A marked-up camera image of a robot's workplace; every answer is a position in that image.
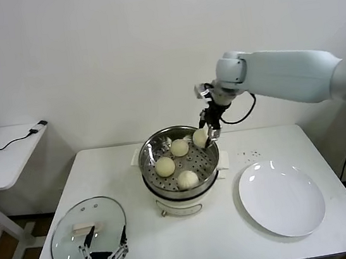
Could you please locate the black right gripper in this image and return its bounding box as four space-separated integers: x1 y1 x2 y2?
195 97 237 151

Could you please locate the white steamed baozi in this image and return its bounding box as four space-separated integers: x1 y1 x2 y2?
154 155 178 179
191 127 210 149
175 168 201 192
170 137 191 158

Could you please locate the round glass pot lid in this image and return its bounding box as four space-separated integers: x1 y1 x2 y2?
44 193 132 259

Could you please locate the perforated steel steamer basket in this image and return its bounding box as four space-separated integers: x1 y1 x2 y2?
126 119 235 205

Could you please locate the large white plate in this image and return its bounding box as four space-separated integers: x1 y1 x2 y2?
235 154 330 244

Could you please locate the white side desk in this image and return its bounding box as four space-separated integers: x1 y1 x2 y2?
0 120 66 259

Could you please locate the small silver usb adapter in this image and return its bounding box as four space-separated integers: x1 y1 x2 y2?
30 119 49 135

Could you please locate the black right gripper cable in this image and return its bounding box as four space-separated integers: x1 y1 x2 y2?
218 91 259 126

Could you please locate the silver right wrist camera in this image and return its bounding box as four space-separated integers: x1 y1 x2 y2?
192 81 216 102

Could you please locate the thin black desk cable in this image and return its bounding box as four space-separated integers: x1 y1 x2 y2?
0 127 42 151

